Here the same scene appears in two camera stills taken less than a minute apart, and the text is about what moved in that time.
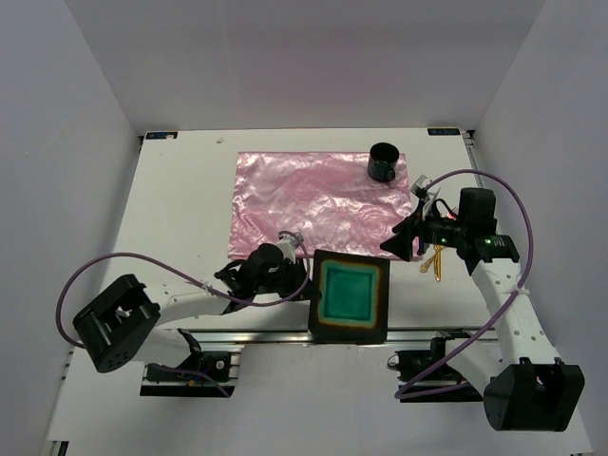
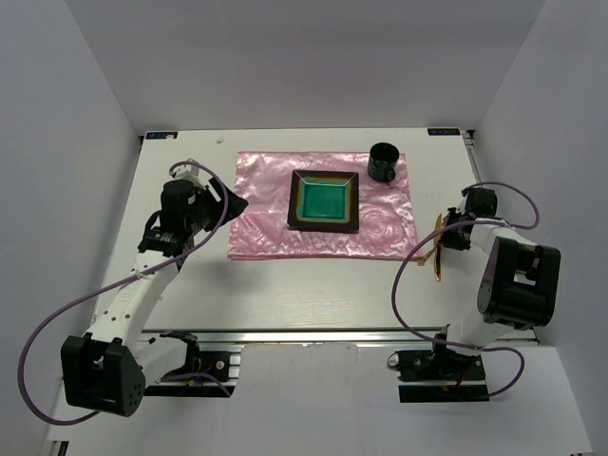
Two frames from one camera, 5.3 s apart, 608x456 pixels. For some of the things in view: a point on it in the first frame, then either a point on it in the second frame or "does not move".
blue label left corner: (161, 135) does not move
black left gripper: (297, 275) → (236, 206)
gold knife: (437, 261) does not move
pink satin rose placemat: (327, 199) does not move
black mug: (382, 161) does not move
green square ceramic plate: (353, 304) → (324, 200)
